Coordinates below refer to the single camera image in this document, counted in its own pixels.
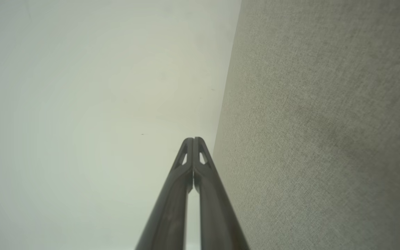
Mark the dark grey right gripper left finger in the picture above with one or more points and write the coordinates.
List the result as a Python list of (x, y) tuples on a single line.
[(172, 208)]

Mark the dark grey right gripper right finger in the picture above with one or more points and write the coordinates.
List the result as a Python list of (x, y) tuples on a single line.
[(217, 215)]

